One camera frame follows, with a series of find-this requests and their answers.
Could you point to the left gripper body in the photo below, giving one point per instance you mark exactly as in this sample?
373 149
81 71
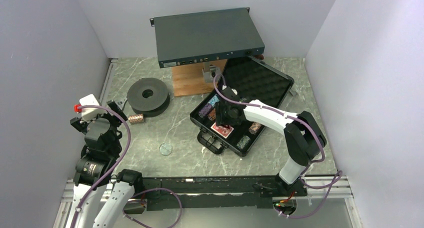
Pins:
115 120

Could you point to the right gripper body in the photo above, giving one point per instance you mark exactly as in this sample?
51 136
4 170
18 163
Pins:
223 116

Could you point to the green blue chip stack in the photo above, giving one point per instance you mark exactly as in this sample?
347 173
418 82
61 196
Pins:
243 142

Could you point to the black poker set case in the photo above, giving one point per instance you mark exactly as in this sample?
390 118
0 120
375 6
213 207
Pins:
254 79

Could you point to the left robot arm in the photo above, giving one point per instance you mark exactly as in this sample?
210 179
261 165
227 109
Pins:
99 157

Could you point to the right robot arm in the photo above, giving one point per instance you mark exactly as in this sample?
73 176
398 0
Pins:
304 144

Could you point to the brown orange chip stack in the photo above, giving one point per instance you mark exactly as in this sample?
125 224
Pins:
212 115

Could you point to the red playing card deck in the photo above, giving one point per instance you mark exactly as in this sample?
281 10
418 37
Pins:
222 130

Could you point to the light blue chip stack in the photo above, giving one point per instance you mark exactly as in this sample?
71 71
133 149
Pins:
215 99

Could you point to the purple poker chip stack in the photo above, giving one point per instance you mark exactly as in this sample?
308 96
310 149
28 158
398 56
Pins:
205 110

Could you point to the silver wrench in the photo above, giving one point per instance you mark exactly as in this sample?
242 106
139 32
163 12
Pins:
122 103

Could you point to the black filament spool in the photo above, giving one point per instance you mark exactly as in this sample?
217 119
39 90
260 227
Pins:
149 97

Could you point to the wooden board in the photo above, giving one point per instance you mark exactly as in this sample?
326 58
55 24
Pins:
188 80

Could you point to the grey rack server box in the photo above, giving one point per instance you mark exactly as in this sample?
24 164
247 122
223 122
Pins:
207 36

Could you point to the grey metal stand bracket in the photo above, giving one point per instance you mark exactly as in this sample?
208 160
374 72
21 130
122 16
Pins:
209 71

